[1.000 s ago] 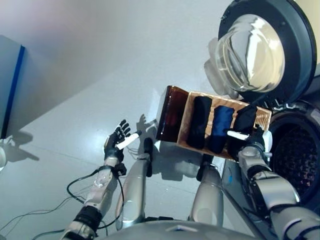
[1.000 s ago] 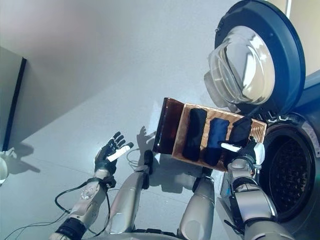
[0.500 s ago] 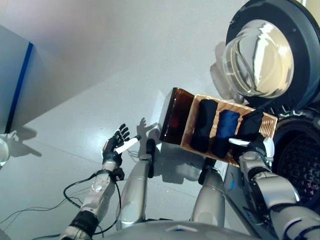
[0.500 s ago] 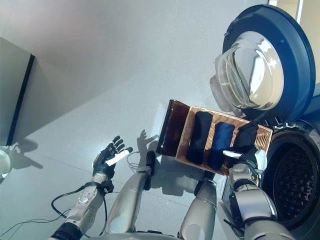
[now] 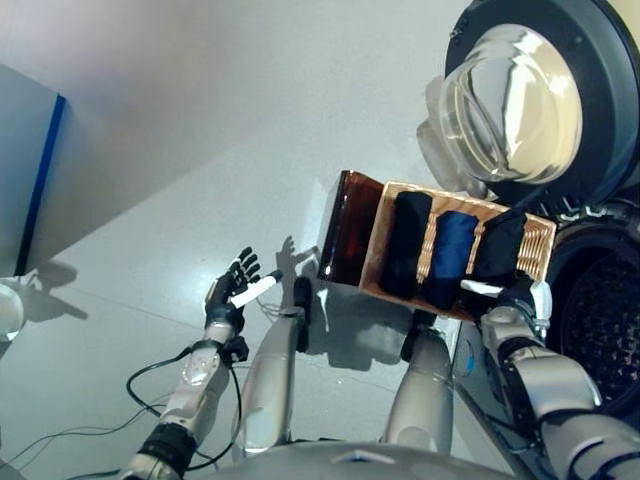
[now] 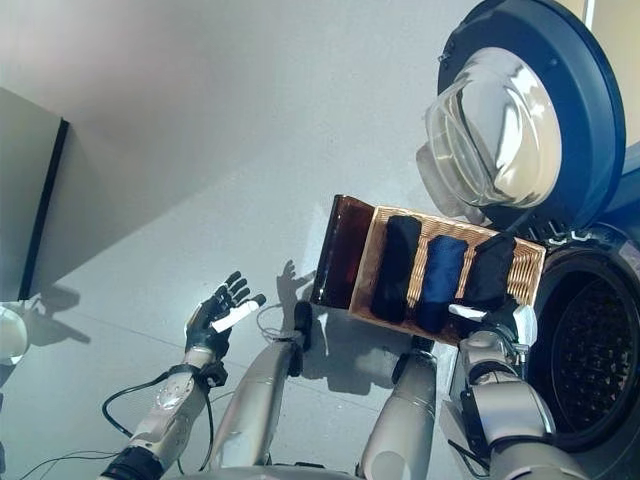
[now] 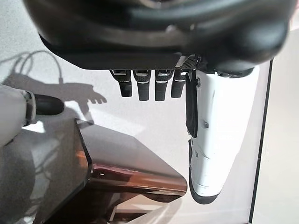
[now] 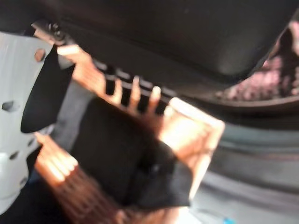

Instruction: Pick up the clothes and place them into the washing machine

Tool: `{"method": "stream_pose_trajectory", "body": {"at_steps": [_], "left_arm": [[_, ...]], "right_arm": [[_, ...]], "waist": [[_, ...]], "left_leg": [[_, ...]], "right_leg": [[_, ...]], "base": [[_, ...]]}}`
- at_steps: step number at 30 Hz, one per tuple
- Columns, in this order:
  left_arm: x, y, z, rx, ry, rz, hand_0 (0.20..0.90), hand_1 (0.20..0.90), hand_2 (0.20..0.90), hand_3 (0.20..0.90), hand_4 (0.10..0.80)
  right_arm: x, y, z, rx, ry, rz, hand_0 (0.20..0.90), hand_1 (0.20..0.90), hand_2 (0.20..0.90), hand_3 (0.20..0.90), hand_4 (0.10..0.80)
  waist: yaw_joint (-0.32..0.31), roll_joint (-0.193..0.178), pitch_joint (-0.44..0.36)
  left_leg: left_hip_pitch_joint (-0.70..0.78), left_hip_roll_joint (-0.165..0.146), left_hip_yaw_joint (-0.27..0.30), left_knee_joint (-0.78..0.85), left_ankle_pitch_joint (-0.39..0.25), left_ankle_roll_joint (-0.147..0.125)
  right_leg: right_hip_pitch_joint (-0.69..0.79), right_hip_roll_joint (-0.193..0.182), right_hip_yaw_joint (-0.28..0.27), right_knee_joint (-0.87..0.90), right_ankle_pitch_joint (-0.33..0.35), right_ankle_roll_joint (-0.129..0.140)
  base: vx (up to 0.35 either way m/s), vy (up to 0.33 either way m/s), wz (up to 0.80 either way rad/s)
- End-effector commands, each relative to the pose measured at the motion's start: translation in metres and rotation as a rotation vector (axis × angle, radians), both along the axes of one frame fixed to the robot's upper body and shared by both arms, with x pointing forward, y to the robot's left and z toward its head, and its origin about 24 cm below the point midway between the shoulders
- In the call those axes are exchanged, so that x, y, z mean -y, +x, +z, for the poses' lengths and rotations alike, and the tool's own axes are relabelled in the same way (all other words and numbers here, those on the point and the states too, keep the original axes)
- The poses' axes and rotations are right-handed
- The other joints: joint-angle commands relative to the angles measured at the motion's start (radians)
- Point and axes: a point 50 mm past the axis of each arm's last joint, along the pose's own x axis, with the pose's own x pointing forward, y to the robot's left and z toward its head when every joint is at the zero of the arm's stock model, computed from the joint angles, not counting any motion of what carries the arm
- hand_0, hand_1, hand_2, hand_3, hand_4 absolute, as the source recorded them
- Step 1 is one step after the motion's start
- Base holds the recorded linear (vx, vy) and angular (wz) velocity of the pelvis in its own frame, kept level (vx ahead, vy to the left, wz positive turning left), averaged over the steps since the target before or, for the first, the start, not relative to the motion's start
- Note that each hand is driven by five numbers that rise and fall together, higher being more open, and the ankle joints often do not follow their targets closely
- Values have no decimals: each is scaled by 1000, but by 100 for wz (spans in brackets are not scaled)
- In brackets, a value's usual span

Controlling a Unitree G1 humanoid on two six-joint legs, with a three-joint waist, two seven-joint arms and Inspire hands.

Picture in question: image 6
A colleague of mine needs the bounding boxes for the grey panel with dark edge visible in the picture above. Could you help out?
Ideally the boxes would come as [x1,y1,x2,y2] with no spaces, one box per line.
[0,87,70,304]

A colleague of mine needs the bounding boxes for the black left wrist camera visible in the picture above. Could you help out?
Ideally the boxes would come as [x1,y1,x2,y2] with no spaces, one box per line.
[198,362,227,390]

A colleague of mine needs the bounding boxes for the large woven wicker basket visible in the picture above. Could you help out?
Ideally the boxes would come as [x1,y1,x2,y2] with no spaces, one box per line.
[347,203,547,346]

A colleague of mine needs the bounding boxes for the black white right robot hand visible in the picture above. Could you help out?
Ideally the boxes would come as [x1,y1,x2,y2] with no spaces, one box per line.
[447,298,539,348]

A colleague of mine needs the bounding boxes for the dark grey washing machine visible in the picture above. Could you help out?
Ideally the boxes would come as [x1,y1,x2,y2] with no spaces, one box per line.
[447,164,640,456]

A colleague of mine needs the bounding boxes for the white round object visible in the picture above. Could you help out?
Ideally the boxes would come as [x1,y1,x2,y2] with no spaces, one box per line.
[0,294,41,366]

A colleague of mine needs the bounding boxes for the round glass washer door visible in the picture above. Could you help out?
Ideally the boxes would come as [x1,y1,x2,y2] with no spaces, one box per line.
[414,0,627,229]

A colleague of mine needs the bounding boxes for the white counter cabinet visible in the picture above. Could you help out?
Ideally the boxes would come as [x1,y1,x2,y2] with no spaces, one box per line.
[582,0,640,56]

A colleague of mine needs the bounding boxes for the thin white floor cable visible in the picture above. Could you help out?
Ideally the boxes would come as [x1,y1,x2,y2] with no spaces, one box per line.
[256,304,296,342]

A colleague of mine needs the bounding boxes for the blue cloth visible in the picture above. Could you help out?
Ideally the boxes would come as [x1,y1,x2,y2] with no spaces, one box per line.
[417,234,469,331]

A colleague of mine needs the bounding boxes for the silver right robot leg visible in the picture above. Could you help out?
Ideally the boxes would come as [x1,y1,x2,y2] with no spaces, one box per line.
[357,337,441,480]

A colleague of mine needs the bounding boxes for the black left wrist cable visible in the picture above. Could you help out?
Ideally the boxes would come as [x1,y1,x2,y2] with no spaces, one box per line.
[102,368,214,474]

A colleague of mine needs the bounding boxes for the black cloth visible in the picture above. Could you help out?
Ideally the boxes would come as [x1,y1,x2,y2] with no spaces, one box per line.
[462,234,516,311]
[370,214,422,321]

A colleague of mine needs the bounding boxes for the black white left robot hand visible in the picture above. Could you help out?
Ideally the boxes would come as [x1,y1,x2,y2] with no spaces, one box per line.
[183,269,268,361]

